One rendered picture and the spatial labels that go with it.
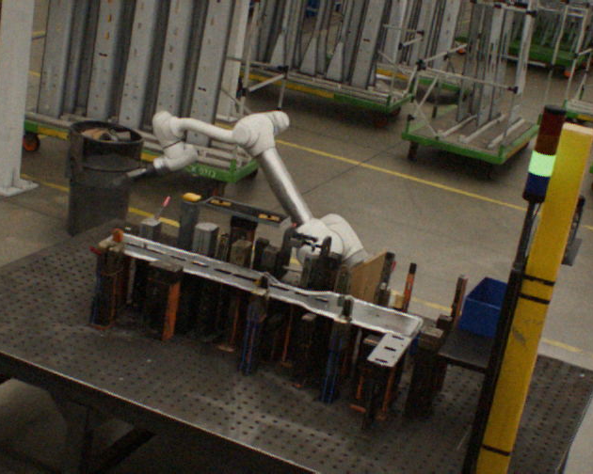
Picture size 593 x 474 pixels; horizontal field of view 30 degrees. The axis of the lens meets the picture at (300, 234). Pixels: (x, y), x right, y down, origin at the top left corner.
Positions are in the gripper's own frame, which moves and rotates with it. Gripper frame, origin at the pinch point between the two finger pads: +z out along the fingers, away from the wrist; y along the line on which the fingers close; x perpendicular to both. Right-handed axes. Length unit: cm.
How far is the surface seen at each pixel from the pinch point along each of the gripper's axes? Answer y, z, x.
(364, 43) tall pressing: -617, -248, -176
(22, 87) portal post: -228, 54, -144
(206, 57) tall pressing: -302, -76, -134
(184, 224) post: 51, -24, 40
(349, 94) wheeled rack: -612, -210, -131
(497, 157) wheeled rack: -476, -290, 9
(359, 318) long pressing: 103, -74, 110
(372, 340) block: 115, -74, 121
